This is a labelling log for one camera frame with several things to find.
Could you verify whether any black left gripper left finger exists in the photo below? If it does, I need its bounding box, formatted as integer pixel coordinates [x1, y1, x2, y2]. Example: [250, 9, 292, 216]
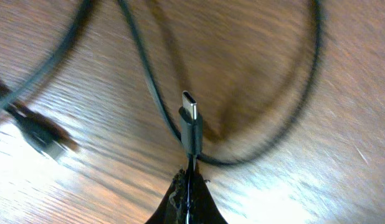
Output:
[146, 169, 188, 224]

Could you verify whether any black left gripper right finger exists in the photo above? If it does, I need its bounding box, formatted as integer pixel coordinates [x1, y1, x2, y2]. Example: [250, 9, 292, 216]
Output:
[187, 164, 227, 224]

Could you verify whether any black usb-c cable with label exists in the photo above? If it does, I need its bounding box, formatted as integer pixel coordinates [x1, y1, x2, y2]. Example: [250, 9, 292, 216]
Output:
[117, 0, 323, 166]

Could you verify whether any blurred black usb plug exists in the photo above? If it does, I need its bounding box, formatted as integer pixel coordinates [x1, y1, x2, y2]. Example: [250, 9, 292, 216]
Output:
[0, 0, 95, 159]

